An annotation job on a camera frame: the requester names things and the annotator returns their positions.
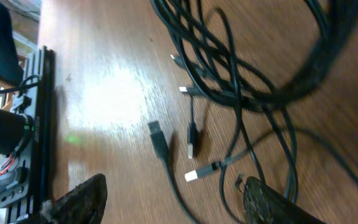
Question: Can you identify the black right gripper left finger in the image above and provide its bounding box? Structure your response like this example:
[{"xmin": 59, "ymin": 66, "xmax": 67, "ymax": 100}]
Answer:
[{"xmin": 20, "ymin": 174, "xmax": 108, "ymax": 224}]

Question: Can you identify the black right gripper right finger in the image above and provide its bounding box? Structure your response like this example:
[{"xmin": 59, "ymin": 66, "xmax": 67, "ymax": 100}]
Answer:
[{"xmin": 243, "ymin": 177, "xmax": 324, "ymax": 224}]

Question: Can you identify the black USB cable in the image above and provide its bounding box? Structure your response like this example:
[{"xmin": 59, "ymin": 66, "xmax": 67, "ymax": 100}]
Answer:
[{"xmin": 147, "ymin": 0, "xmax": 358, "ymax": 224}]

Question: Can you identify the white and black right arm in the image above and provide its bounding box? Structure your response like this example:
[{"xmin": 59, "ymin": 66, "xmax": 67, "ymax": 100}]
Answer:
[{"xmin": 0, "ymin": 110, "xmax": 320, "ymax": 223}]

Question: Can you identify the black aluminium frame rail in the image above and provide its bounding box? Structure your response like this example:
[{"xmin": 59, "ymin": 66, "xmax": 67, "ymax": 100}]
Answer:
[{"xmin": 0, "ymin": 46, "xmax": 55, "ymax": 223}]

